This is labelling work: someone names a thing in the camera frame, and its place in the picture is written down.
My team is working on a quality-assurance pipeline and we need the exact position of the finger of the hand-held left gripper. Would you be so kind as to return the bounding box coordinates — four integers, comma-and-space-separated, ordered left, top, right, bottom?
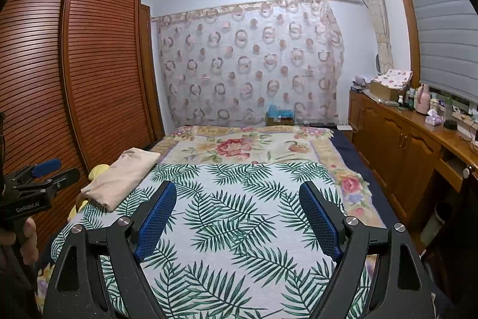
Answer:
17, 159, 62, 181
37, 168, 81, 193

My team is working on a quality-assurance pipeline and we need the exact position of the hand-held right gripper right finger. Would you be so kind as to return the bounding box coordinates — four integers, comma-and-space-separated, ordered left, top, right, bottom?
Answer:
299, 181, 437, 319

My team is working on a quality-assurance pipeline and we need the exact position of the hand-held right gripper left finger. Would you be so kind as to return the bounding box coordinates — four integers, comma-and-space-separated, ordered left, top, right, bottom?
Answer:
43, 181, 178, 319

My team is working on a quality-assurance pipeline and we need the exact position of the beige printed t-shirt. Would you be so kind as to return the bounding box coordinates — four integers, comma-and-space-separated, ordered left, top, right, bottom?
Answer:
81, 148, 162, 211

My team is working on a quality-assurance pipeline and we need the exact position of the person's left hand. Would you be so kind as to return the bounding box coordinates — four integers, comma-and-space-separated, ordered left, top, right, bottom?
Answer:
0, 217, 40, 265

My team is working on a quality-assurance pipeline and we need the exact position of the yellow plush toy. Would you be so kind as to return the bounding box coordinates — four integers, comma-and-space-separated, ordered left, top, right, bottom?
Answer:
68, 164, 111, 220

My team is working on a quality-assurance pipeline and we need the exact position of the navy bed sheet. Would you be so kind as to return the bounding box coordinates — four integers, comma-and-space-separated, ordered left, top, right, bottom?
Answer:
332, 128, 454, 319

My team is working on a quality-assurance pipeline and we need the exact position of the brown louvered wooden wardrobe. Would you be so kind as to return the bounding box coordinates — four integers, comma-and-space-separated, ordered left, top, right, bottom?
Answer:
0, 0, 167, 252

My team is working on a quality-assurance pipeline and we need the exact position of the long wooden cabinet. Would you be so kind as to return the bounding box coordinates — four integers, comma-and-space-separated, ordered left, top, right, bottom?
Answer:
349, 89, 478, 241

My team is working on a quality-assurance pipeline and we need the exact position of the grey waste bin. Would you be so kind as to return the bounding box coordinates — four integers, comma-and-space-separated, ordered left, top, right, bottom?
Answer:
420, 201, 452, 235

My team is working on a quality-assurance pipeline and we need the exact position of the open cardboard box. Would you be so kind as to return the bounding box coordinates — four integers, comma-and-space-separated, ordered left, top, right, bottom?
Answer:
369, 80, 406, 102

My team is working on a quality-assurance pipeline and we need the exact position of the row of small bottles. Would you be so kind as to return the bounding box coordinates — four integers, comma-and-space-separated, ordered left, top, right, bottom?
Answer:
398, 87, 417, 110

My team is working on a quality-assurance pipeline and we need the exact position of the purple tissue pack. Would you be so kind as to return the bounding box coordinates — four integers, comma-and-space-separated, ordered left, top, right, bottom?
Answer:
425, 109, 443, 126

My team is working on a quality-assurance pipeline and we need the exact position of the pink thermos jug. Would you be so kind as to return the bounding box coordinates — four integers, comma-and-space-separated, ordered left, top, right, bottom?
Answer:
415, 83, 431, 115

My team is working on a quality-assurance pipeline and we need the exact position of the floral patterned cloth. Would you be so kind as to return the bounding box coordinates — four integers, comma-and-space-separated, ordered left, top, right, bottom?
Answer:
373, 68, 413, 88

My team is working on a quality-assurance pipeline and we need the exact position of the sheer circle-patterned curtain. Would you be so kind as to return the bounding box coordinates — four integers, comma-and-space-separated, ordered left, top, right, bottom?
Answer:
151, 0, 344, 127

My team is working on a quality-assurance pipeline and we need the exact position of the tied beige window curtain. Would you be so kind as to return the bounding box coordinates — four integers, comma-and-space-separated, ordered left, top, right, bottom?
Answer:
355, 0, 393, 75

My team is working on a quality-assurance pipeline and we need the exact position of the grey window blind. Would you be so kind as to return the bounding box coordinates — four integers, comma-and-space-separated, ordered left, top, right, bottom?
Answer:
396, 0, 478, 106

